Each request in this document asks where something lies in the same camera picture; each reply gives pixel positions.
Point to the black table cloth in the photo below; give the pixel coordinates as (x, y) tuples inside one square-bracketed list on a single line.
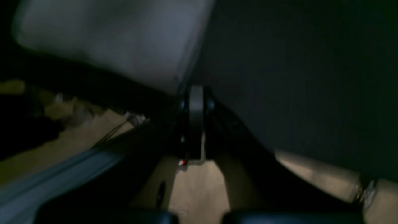
[(317, 78)]

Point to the grey T-shirt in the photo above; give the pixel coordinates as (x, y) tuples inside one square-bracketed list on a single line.
[(151, 42)]

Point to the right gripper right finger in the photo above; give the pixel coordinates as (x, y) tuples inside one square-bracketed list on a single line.
[(260, 189)]

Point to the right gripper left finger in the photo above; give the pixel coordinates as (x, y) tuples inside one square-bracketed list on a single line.
[(127, 179)]

